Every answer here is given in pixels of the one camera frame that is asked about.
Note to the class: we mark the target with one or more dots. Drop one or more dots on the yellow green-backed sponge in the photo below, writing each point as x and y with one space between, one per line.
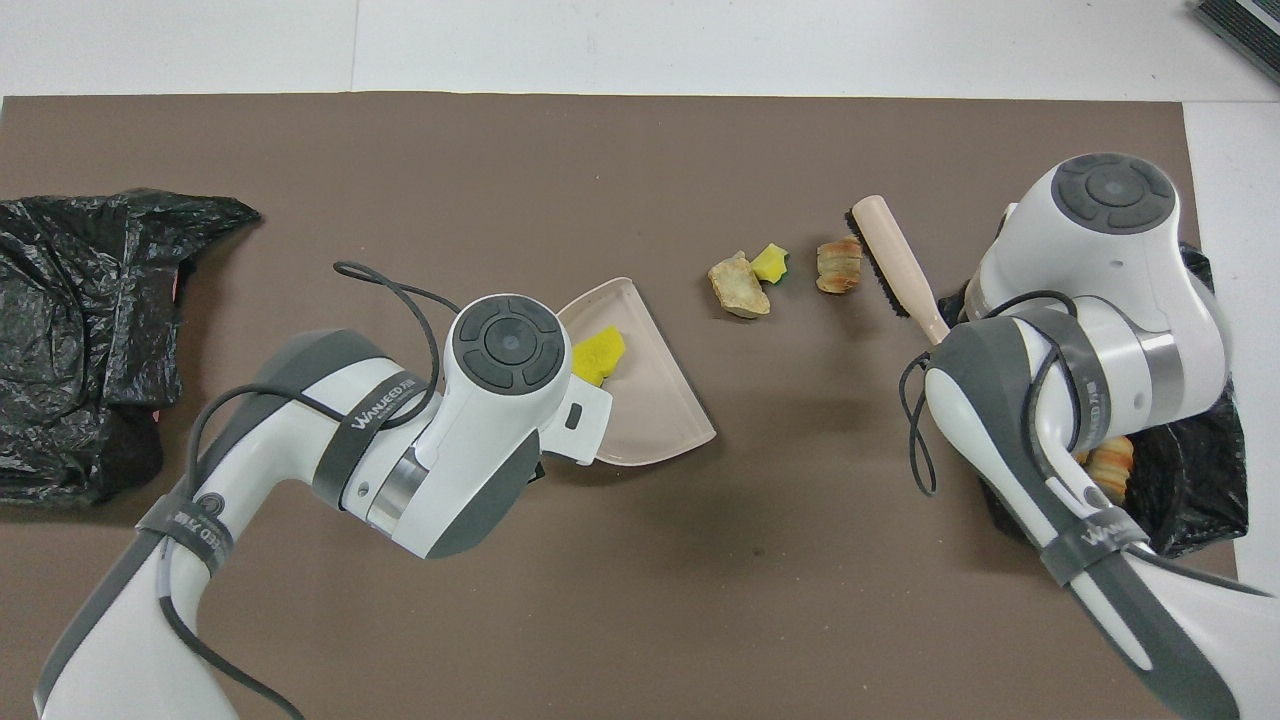
598 356
768 263

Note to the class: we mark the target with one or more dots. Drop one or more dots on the beige plastic dustpan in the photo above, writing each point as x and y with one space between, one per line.
655 410

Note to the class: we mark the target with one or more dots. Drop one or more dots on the pale bread chunk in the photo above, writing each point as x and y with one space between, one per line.
740 287

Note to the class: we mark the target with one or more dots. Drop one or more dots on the sliced bread loaf piece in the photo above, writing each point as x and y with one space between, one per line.
838 266

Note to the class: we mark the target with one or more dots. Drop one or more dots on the beige hand brush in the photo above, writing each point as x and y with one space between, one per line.
895 260

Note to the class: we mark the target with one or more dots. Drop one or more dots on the sliced croissant piece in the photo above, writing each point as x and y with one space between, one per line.
1112 472

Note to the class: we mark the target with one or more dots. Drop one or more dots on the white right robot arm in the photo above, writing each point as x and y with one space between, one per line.
1100 300

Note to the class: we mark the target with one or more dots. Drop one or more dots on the black trash bag bin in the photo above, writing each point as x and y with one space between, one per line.
1200 470
90 290

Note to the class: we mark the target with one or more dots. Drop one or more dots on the brown table mat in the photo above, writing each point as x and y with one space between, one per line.
700 600

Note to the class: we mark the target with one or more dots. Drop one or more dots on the grey ribbed object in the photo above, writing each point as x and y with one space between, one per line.
1245 32

